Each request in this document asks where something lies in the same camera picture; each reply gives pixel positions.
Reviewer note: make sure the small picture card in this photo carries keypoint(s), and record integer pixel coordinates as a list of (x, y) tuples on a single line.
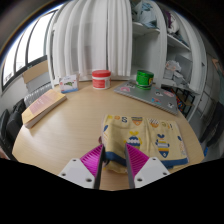
[(69, 83)]

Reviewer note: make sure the white curtain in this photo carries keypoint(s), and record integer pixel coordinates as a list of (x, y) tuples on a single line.
[(93, 36)]

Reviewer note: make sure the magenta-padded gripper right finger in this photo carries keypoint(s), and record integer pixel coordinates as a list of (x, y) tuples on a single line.
[(150, 168)]

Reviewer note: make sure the green round tin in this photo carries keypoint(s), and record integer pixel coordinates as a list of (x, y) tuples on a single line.
[(144, 79)]

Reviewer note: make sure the brown cardboard box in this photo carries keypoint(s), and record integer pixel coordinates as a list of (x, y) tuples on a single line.
[(35, 71)]

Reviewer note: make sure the yellow fish-print towel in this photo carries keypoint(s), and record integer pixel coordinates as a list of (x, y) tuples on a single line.
[(150, 133)]

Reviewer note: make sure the person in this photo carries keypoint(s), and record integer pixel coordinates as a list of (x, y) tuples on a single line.
[(215, 125)]

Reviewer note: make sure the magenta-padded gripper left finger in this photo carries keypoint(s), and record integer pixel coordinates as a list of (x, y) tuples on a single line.
[(78, 170)]

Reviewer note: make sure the black bag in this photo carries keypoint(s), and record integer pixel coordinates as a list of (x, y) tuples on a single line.
[(11, 126)]

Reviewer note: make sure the white shelf unit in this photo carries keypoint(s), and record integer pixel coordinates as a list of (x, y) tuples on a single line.
[(160, 50)]

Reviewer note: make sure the grey laptop with stickers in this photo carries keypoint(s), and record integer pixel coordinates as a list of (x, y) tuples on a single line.
[(146, 94)]

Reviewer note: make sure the red-lidded white jar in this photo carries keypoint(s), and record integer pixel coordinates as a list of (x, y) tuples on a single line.
[(101, 80)]

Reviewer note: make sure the white ribbed radiator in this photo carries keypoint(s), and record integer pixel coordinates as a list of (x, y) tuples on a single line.
[(36, 95)]

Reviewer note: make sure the dark-framed window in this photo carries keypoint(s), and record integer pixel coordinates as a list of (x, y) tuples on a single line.
[(30, 46)]

